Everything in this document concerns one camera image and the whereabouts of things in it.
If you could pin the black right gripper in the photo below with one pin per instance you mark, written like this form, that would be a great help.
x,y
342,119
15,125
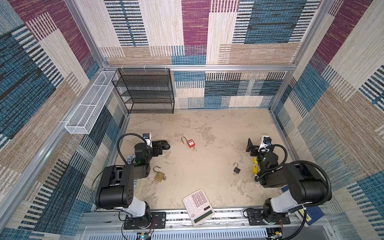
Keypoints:
x,y
255,147

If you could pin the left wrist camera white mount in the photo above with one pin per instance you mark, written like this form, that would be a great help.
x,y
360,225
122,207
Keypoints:
x,y
148,138

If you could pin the treehouse paperback book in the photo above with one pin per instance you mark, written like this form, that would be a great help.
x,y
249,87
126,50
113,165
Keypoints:
x,y
131,160

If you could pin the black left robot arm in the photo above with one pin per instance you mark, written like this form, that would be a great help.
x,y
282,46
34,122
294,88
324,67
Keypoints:
x,y
116,187

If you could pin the red safety padlock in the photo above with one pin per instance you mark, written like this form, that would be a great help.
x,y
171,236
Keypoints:
x,y
190,143

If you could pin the pink calculator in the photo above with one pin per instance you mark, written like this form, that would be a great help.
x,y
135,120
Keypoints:
x,y
198,207

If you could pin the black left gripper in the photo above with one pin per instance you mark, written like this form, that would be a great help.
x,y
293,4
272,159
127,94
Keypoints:
x,y
157,146

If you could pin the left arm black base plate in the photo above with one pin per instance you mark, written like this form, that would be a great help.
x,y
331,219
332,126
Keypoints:
x,y
156,219

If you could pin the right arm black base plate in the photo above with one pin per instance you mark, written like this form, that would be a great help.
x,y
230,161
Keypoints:
x,y
256,217

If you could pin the black stapler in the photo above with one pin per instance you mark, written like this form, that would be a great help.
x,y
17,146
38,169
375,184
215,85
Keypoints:
x,y
165,145

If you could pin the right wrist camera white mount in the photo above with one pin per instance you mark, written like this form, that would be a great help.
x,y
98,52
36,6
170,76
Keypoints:
x,y
265,143

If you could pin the dark blue hardcover book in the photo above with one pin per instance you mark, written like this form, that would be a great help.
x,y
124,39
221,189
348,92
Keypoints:
x,y
313,215

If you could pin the black wire shelf rack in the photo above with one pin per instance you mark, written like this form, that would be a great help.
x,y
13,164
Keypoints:
x,y
145,91

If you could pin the white wire mesh basket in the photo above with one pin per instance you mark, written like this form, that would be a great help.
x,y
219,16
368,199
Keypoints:
x,y
86,114

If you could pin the brass padlock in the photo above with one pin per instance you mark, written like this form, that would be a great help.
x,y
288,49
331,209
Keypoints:
x,y
159,175

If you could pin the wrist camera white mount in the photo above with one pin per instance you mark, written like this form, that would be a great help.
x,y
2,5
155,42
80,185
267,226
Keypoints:
x,y
265,143
148,138

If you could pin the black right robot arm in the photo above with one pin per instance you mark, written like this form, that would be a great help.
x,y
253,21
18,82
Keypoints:
x,y
308,186

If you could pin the small black padlock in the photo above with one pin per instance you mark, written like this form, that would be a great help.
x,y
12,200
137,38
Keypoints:
x,y
236,168

